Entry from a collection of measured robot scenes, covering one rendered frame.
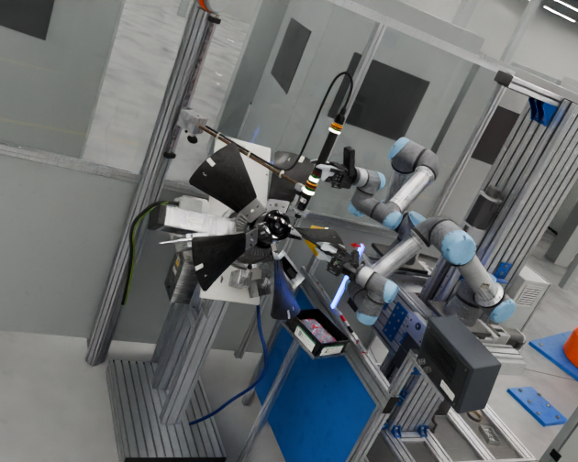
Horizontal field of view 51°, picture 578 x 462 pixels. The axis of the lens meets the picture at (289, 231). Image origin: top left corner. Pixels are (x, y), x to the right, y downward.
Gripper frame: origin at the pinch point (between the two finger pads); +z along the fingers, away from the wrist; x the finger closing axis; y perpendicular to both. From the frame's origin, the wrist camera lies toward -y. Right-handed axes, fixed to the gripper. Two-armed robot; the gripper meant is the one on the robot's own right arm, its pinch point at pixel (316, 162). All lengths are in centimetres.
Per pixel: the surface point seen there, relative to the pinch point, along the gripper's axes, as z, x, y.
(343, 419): -31, -43, 90
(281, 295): 6, -18, 48
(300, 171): -6.0, 14.1, 9.5
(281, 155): -2.0, 24.8, 7.8
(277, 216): 8.4, -1.4, 23.5
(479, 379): -21, -88, 29
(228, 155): 26.9, 16.2, 9.4
